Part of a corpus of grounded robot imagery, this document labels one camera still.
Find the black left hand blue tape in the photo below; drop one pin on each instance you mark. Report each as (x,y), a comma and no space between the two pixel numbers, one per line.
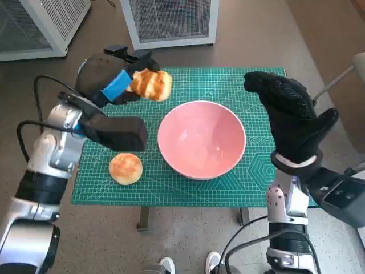
(97,74)

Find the black knitted gloved right hand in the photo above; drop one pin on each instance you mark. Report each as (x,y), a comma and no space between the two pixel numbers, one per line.
(291,122)

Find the long striped toy bread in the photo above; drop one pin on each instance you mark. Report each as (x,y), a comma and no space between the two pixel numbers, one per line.
(154,82)

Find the pink bowl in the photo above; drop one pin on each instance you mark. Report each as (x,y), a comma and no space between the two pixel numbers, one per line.
(199,137)

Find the round toy bread bun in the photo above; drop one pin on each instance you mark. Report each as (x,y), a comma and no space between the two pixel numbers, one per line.
(125,168)

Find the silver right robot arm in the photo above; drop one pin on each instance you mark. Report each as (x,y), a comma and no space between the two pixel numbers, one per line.
(285,205)

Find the white mesh cabinet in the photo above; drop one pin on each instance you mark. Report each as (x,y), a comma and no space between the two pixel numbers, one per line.
(42,28)
(171,17)

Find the grey chair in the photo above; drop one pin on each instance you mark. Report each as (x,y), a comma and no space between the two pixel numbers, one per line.
(359,65)

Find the green cutting mat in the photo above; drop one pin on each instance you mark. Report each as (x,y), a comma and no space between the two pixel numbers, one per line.
(199,85)

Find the metal table leg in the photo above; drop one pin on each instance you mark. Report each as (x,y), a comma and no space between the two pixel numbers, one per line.
(244,217)
(142,218)

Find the white shoe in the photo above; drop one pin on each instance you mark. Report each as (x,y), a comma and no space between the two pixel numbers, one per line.
(166,264)
(212,259)

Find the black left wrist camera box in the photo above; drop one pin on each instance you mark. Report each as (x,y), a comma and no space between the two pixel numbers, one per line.
(119,134)

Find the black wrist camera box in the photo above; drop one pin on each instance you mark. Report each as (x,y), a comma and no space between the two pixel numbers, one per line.
(119,134)
(339,199)

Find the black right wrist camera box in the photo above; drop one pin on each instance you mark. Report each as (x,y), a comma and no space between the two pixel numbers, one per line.
(339,199)

